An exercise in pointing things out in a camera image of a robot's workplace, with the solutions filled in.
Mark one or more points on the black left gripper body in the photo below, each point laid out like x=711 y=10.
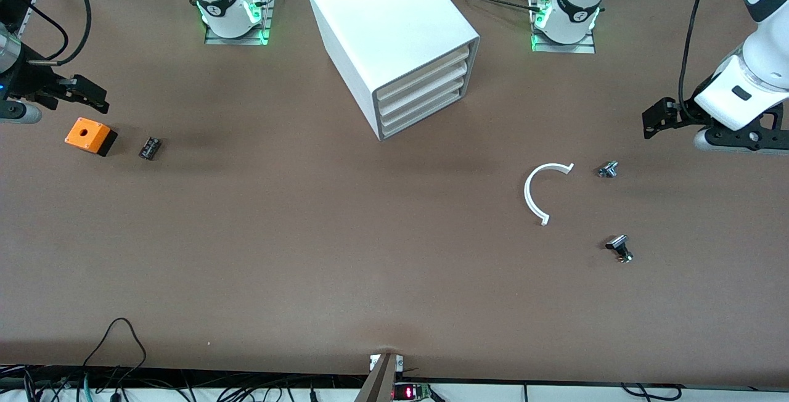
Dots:
x=685 y=111

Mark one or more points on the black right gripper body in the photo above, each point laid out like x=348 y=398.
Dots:
x=29 y=80

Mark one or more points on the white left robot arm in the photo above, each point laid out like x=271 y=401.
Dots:
x=761 y=75

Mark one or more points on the orange and black button box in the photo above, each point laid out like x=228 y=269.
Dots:
x=89 y=135

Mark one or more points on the black-headed push button part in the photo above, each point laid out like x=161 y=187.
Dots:
x=618 y=244

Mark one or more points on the small black terminal block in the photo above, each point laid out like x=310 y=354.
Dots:
x=150 y=148

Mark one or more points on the small silver metal fitting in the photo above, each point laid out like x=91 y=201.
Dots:
x=608 y=170

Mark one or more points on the white curved plastic arc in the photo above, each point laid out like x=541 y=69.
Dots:
x=527 y=195

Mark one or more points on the device with red display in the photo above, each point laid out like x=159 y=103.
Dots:
x=412 y=392

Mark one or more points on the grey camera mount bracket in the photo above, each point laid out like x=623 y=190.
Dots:
x=379 y=380

